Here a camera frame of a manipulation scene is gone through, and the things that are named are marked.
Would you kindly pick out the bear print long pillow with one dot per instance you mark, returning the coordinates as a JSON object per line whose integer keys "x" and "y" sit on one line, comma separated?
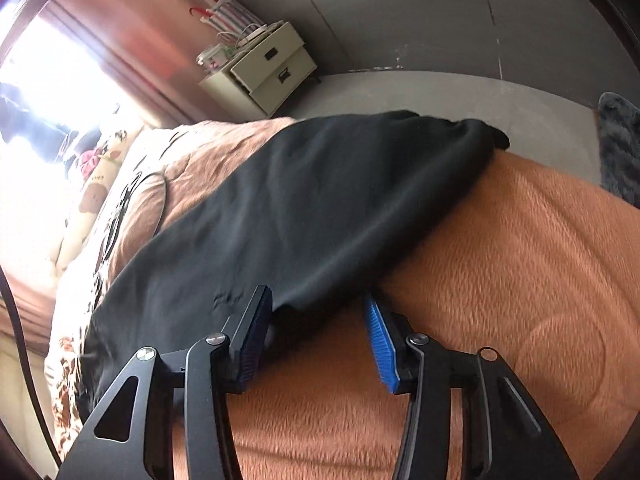
{"x": 95, "y": 195}

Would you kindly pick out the brown blanket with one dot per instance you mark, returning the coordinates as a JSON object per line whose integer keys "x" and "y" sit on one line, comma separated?
{"x": 500, "y": 260}

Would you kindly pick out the cream plush toy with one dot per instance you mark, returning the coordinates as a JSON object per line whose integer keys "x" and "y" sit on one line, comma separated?
{"x": 116, "y": 141}

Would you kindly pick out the grey fluffy rug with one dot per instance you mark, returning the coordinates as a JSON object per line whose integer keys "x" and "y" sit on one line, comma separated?
{"x": 620, "y": 150}

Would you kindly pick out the black hanging coat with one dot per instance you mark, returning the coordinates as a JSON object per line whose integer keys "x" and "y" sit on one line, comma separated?
{"x": 25, "y": 125}

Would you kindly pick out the pink curtain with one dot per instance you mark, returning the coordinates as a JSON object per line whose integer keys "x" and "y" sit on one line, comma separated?
{"x": 125, "y": 35}

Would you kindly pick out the pink plush toy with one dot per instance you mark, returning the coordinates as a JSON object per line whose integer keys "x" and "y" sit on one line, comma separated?
{"x": 91, "y": 162}

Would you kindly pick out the striped bag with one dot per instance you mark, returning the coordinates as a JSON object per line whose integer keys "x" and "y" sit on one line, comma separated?
{"x": 230, "y": 15}

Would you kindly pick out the cartoon print bed sheet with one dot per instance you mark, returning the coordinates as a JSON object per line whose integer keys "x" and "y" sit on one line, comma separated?
{"x": 65, "y": 385}

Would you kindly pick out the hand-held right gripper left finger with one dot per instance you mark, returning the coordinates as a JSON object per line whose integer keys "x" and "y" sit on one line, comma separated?
{"x": 255, "y": 340}

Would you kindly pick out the cream two-drawer nightstand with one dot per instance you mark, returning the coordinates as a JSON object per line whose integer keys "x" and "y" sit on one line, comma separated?
{"x": 275, "y": 75}

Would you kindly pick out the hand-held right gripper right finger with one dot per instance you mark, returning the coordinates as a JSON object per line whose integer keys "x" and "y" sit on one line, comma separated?
{"x": 380, "y": 345}

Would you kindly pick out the small white container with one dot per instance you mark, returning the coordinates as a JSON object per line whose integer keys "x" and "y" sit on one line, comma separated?
{"x": 215, "y": 59}

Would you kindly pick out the black pants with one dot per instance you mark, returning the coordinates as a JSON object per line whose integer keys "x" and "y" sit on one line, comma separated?
{"x": 300, "y": 200}

